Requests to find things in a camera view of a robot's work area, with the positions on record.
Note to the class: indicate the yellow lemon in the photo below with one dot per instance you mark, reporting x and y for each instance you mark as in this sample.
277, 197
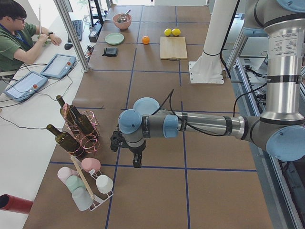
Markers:
167, 32
176, 32

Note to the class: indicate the person in green shirt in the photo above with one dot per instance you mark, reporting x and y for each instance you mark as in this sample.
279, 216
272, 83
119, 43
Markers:
20, 42

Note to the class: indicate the red cylinder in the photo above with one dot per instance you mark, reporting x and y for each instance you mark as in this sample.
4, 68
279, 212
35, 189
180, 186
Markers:
15, 204

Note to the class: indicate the black power box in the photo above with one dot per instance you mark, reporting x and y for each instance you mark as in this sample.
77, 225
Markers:
95, 32

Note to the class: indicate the pale pink cup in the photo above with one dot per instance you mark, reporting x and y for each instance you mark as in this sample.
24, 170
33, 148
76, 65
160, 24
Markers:
65, 172

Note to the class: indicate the teach pendant far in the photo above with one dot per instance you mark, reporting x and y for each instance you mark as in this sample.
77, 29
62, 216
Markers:
58, 66

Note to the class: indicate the black pouch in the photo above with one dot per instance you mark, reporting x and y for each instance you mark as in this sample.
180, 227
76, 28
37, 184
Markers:
110, 51

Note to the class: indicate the dark wine bottle front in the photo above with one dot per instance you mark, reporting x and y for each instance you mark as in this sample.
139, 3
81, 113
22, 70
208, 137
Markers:
67, 142

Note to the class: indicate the teach pendant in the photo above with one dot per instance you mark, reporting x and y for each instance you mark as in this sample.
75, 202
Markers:
25, 87
58, 66

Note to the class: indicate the metal scoop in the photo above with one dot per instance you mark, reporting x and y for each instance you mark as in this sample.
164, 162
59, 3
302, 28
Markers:
123, 17

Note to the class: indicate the aluminium frame post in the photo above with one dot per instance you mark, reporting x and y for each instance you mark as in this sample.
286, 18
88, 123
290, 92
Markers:
64, 14

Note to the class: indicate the wooden cutting board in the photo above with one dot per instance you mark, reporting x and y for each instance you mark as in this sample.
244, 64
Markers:
173, 48

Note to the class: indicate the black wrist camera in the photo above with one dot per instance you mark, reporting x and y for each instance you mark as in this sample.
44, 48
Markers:
117, 140

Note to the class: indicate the green cup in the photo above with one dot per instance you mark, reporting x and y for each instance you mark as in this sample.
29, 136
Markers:
73, 182

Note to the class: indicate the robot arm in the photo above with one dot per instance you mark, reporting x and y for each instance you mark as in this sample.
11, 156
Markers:
279, 130

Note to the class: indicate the dark wine bottle back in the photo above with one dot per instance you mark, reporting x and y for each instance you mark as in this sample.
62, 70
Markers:
65, 111

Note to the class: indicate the pink bowl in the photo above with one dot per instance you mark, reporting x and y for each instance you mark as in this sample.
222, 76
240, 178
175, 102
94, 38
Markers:
122, 25

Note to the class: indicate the white wire cup rack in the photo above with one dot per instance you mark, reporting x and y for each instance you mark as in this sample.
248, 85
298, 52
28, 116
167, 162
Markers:
96, 189

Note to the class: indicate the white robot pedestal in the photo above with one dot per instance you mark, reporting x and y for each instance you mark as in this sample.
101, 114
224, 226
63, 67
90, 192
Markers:
208, 67

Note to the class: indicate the wooden rack handle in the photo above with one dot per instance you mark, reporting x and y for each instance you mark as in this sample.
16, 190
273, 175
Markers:
77, 163

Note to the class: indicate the copper wire bottle rack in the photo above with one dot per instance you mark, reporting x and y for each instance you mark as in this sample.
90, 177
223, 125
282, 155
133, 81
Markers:
89, 142

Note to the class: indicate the green plate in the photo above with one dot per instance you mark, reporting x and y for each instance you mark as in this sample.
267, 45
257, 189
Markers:
114, 38

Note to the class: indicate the teach pendant near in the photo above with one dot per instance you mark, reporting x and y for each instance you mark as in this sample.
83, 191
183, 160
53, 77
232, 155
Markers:
25, 87

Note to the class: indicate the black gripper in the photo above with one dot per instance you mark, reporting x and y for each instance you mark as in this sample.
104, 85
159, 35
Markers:
137, 150

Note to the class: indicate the dark wine bottle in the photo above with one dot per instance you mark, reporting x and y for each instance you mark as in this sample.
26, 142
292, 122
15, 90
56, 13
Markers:
65, 111
82, 121
67, 142

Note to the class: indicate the yellow lemon right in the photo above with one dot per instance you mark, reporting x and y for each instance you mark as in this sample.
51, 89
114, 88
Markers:
176, 32

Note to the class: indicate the white cup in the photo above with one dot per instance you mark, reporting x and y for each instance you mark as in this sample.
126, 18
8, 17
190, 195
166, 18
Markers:
104, 184

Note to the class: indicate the orange fruit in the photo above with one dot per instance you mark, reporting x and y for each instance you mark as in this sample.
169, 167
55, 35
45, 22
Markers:
146, 40

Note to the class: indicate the black keyboard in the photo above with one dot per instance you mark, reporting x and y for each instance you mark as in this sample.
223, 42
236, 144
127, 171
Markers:
78, 27

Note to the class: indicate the dark wine bottle middle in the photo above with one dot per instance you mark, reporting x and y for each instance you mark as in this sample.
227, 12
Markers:
82, 121

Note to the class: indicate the yellow lemon left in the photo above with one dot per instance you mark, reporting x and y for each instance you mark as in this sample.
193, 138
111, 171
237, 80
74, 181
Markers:
167, 32

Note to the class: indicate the grey cup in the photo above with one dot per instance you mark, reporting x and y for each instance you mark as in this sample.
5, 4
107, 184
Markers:
82, 198

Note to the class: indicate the black computer mouse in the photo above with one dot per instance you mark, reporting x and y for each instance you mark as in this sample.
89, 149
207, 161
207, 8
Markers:
68, 46

